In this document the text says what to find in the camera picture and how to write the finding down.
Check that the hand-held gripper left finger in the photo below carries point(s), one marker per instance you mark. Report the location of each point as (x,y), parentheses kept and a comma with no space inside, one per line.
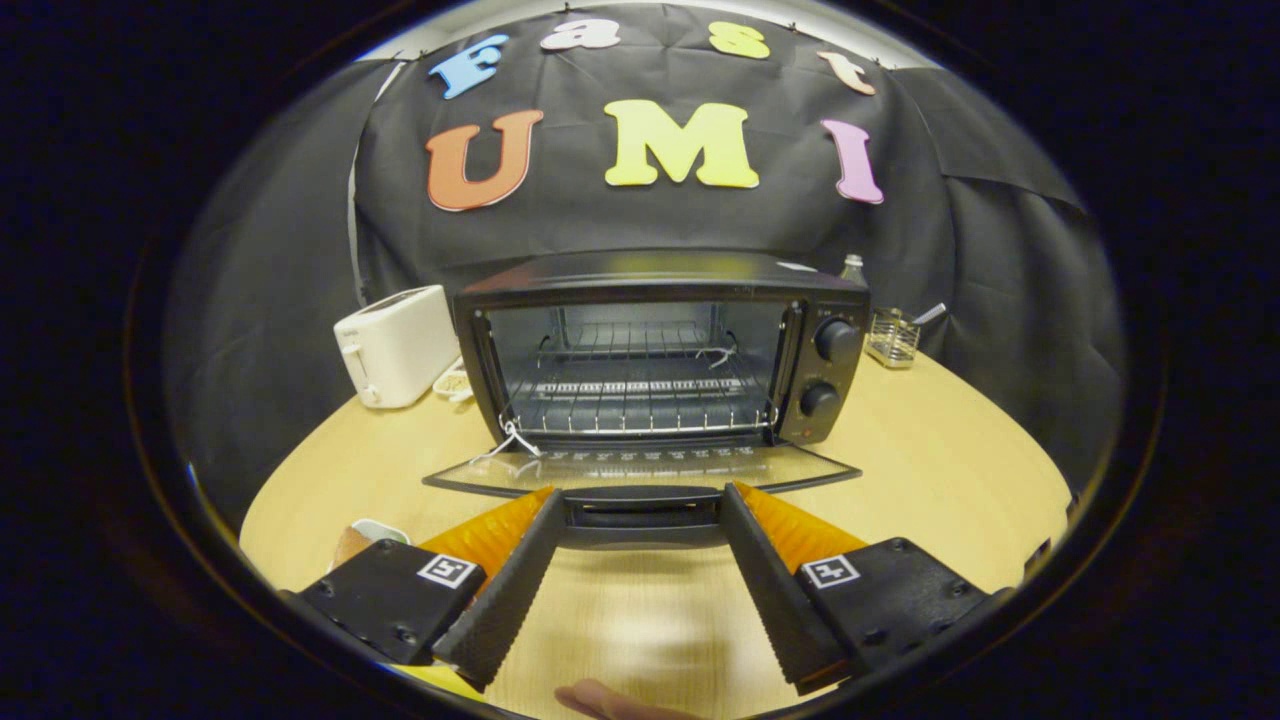
(515,590)

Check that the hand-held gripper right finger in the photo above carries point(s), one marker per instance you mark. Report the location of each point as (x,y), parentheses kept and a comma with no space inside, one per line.
(765,580)

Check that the black toaster oven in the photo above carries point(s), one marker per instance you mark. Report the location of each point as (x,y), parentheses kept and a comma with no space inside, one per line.
(650,270)

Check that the black oven knob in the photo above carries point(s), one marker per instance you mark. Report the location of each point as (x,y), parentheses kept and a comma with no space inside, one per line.
(818,400)
(836,340)

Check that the white bread toaster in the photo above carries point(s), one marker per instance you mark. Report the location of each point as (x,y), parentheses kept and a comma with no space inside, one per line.
(395,345)

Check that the silver utensil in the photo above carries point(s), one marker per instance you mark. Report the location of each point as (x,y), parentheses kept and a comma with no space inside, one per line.
(930,314)

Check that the clear green label bottle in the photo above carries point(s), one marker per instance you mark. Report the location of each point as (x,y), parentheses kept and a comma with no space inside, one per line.
(852,268)

